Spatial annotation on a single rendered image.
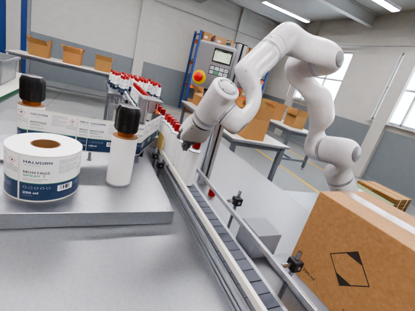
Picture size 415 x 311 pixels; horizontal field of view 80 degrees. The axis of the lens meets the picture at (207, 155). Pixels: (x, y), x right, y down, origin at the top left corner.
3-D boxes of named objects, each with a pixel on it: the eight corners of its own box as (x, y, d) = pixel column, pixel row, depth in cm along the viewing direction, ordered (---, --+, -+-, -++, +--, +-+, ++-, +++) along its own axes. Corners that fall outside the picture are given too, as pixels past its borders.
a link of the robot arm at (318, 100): (334, 170, 105) (302, 163, 119) (349, 155, 109) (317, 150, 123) (309, 53, 85) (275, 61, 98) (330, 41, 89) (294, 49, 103)
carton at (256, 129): (220, 127, 303) (229, 97, 292) (252, 132, 328) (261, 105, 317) (238, 138, 269) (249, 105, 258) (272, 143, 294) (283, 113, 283)
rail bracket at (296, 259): (258, 298, 65) (279, 249, 60) (278, 294, 69) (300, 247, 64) (265, 310, 63) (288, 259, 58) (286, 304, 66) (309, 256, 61)
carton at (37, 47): (23, 53, 499) (24, 33, 488) (31, 53, 541) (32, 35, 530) (47, 58, 514) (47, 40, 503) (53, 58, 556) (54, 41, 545)
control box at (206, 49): (194, 84, 119) (204, 42, 114) (228, 93, 118) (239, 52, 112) (189, 84, 110) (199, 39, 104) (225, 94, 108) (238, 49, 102)
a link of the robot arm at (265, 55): (288, 82, 86) (231, 141, 78) (254, 51, 86) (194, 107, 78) (301, 68, 77) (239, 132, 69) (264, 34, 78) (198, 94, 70)
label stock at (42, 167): (90, 191, 83) (94, 152, 78) (20, 209, 66) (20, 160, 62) (60, 168, 93) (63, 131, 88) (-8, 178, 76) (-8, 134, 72)
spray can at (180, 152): (170, 171, 116) (179, 129, 110) (180, 171, 119) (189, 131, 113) (174, 176, 112) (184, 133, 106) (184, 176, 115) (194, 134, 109)
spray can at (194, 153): (181, 180, 110) (191, 137, 103) (192, 182, 110) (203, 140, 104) (180, 185, 105) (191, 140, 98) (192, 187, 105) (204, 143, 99)
